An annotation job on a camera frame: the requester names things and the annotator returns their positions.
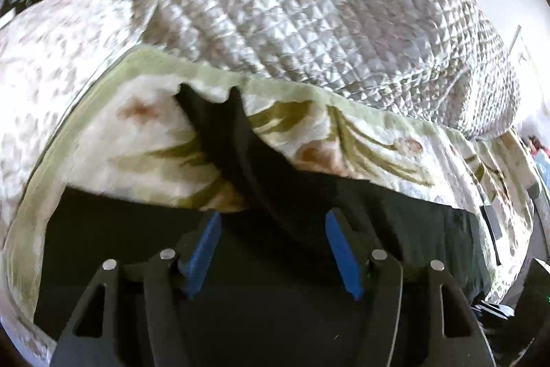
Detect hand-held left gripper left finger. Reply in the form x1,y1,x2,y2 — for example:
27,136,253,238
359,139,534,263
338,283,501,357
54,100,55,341
49,213,223,367

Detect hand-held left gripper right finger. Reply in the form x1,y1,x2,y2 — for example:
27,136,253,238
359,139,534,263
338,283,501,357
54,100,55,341
325,208,495,367

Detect black pants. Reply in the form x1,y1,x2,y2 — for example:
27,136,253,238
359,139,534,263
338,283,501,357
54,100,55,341
34,83,494,367

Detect grey flat object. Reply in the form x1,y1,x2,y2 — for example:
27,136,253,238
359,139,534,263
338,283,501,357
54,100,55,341
480,204,504,241

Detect floral plush blanket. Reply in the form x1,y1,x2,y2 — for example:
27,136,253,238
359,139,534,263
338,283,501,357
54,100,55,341
0,44,543,350

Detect colourful cloth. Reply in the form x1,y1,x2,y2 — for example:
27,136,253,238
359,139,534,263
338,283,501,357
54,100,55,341
529,134,550,163

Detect floral quilted pillow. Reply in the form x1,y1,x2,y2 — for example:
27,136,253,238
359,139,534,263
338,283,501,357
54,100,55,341
0,0,161,230

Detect quilted bedspread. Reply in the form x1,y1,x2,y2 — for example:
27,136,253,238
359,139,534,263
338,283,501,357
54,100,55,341
133,0,523,141

